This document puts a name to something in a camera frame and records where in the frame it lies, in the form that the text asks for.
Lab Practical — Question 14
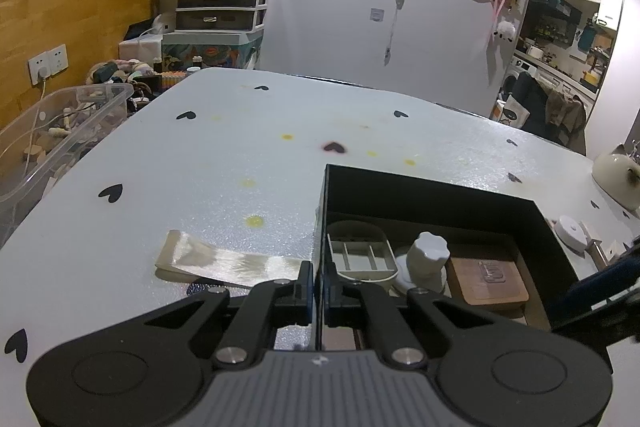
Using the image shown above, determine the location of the white washing machine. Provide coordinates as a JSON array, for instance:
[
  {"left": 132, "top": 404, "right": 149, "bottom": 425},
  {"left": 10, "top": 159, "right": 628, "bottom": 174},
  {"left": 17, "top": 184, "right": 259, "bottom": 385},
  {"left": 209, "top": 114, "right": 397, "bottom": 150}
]
[{"left": 499, "top": 56, "right": 539, "bottom": 104}]

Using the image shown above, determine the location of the clear plastic storage bin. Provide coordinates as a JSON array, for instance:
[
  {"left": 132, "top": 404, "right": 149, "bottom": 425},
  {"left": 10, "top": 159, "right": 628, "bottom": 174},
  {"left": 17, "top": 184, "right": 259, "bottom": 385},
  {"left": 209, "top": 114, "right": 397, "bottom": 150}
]
[{"left": 0, "top": 84, "right": 135, "bottom": 249}]

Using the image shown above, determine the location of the hanging cable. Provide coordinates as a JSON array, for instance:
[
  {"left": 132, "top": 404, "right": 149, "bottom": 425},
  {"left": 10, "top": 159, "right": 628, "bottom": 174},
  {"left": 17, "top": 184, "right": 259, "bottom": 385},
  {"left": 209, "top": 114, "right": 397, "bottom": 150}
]
[{"left": 384, "top": 0, "right": 413, "bottom": 66}]

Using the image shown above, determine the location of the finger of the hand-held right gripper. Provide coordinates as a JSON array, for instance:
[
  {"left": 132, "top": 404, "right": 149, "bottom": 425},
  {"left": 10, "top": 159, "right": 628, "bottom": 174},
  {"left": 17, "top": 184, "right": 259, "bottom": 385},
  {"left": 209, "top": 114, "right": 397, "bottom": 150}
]
[{"left": 549, "top": 234, "right": 640, "bottom": 349}]

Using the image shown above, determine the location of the chair with draped clothes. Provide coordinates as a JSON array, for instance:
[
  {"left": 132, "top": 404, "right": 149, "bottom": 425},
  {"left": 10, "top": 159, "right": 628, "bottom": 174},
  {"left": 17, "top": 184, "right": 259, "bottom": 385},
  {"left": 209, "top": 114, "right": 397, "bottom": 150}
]
[{"left": 514, "top": 71, "right": 589, "bottom": 148}]

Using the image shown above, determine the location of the white round disc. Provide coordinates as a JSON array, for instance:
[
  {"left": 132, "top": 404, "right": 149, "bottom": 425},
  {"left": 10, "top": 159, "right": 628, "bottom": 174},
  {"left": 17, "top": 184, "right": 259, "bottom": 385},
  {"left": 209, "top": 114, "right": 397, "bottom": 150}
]
[{"left": 556, "top": 215, "right": 592, "bottom": 251}]

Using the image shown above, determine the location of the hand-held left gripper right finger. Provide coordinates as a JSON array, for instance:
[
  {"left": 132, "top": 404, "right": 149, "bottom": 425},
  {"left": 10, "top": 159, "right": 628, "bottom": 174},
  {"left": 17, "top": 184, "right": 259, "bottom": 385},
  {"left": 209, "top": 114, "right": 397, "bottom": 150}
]
[{"left": 323, "top": 263, "right": 502, "bottom": 369}]

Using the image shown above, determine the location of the square wooden block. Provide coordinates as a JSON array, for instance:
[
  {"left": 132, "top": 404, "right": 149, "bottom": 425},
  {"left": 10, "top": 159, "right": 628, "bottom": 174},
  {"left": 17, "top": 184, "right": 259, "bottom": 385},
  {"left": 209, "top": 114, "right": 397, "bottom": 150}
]
[{"left": 446, "top": 257, "right": 530, "bottom": 307}]

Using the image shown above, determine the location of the white box device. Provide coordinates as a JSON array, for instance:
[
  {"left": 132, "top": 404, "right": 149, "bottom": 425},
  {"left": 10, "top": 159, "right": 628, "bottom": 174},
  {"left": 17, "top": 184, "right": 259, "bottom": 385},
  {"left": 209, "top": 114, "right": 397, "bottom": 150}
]
[{"left": 123, "top": 14, "right": 177, "bottom": 42}]

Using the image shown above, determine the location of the white wall socket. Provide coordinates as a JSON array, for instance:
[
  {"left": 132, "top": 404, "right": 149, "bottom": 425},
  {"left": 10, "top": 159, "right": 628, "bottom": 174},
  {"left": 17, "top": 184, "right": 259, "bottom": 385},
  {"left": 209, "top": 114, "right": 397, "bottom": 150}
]
[{"left": 27, "top": 44, "right": 69, "bottom": 86}]

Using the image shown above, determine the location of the black box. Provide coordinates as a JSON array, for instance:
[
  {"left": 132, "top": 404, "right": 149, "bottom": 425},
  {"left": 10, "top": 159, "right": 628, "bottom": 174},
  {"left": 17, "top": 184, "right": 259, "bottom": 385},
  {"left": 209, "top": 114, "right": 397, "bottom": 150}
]
[{"left": 312, "top": 164, "right": 584, "bottom": 354}]

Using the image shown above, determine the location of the white hanging plush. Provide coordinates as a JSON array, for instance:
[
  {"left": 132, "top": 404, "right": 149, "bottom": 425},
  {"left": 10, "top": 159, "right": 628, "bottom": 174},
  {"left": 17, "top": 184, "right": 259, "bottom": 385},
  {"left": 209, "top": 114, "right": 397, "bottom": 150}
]
[{"left": 492, "top": 20, "right": 519, "bottom": 43}]

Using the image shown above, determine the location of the pile of soft toys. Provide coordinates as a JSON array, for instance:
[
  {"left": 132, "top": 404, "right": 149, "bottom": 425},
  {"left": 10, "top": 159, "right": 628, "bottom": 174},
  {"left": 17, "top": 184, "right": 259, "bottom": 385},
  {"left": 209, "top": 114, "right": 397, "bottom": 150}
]
[{"left": 88, "top": 59, "right": 157, "bottom": 86}]

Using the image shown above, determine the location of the beige divided tray with handle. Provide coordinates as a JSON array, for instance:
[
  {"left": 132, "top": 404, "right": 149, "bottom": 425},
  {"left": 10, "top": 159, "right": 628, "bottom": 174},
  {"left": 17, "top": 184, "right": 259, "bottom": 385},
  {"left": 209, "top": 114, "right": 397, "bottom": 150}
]
[{"left": 326, "top": 220, "right": 399, "bottom": 284}]

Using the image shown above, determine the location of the white knob-shaped bottle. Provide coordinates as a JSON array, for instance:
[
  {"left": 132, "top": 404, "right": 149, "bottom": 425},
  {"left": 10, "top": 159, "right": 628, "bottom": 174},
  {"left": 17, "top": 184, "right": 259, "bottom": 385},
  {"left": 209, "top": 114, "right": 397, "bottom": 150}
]
[{"left": 397, "top": 232, "right": 451, "bottom": 296}]

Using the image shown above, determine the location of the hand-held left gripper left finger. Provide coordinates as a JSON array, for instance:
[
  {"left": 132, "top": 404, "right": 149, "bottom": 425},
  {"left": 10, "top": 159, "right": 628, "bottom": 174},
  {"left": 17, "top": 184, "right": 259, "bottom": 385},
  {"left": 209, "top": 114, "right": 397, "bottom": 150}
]
[{"left": 144, "top": 261, "right": 316, "bottom": 371}]

